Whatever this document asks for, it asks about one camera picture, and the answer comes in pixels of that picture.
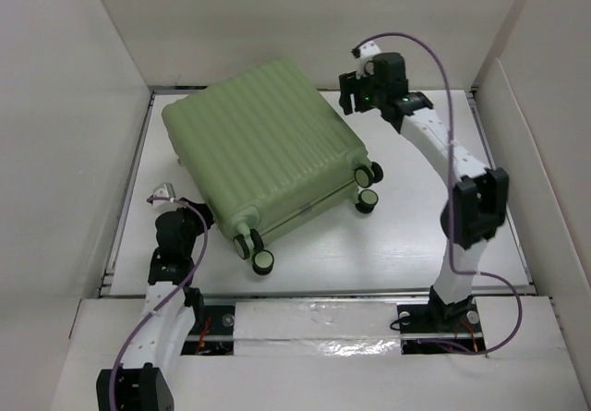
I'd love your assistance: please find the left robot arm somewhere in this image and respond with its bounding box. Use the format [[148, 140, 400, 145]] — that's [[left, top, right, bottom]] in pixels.
[[96, 198, 214, 410]]

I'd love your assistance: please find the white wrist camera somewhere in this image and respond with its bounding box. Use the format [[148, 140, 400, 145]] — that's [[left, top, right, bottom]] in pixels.
[[352, 42, 381, 76], [146, 182, 176, 207]]

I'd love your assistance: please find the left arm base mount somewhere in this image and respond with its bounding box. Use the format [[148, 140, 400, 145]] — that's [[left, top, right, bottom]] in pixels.
[[181, 305, 235, 356]]

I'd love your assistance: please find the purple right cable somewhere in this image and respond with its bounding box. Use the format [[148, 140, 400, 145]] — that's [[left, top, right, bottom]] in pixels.
[[357, 31, 525, 355]]

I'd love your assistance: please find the green hard-shell suitcase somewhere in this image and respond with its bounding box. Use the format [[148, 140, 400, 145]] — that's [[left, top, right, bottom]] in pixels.
[[162, 58, 383, 275]]

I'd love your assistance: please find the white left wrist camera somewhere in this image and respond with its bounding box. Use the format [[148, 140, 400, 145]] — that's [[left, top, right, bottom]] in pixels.
[[146, 182, 176, 207]]

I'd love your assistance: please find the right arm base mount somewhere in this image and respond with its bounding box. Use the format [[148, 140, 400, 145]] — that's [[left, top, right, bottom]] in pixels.
[[390, 304, 487, 355]]

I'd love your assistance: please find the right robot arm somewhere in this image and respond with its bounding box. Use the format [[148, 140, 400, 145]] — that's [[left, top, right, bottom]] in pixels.
[[339, 42, 509, 333]]

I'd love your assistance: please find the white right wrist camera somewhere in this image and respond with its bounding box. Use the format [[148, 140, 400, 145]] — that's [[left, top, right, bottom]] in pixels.
[[352, 42, 381, 76]]

